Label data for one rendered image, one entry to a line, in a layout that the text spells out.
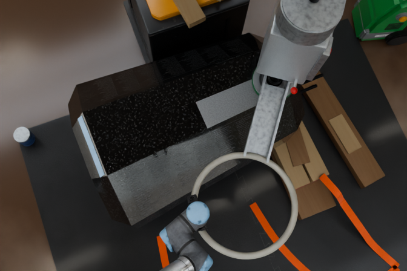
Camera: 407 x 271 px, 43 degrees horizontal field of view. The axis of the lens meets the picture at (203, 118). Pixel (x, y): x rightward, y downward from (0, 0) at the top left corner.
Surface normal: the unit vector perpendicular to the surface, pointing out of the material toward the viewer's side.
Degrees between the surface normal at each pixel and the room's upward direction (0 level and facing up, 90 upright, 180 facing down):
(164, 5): 0
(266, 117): 15
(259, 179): 0
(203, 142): 45
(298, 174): 0
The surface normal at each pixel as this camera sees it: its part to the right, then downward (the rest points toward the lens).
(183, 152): 0.33, 0.43
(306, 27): 0.03, -0.25
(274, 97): -0.04, -0.01
